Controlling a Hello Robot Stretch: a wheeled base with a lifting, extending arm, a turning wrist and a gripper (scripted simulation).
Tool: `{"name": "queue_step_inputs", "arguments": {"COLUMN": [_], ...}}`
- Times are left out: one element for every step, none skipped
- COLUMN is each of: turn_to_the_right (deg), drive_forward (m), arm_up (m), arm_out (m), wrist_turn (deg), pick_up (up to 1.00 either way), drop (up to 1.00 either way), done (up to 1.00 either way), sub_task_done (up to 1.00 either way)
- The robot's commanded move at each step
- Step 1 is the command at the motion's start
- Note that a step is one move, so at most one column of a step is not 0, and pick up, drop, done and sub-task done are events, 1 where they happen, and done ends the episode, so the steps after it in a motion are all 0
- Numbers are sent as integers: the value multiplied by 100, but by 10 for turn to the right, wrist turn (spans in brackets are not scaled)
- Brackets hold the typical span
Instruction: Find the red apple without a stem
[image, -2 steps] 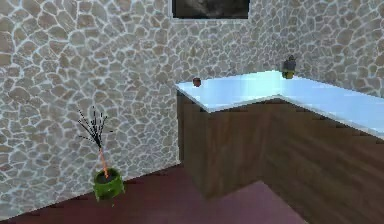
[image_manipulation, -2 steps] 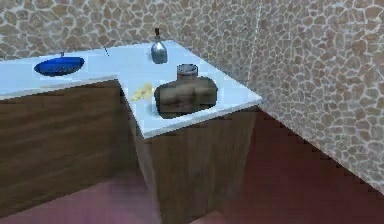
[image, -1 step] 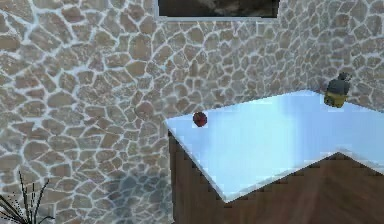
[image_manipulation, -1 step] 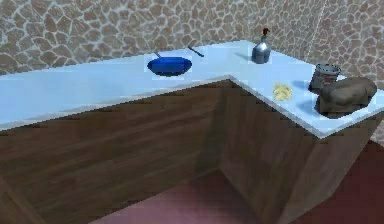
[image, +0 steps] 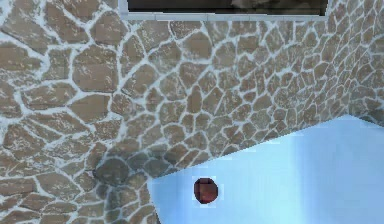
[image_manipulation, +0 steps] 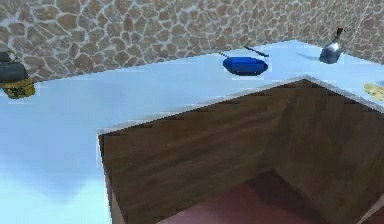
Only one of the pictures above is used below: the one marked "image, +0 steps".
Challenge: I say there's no pale blue table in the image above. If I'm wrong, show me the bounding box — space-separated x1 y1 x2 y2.
147 114 384 224

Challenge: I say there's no grey framed window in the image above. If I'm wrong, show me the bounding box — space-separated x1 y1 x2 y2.
118 0 338 22

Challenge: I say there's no red apple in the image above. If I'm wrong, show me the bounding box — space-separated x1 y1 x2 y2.
193 177 220 205

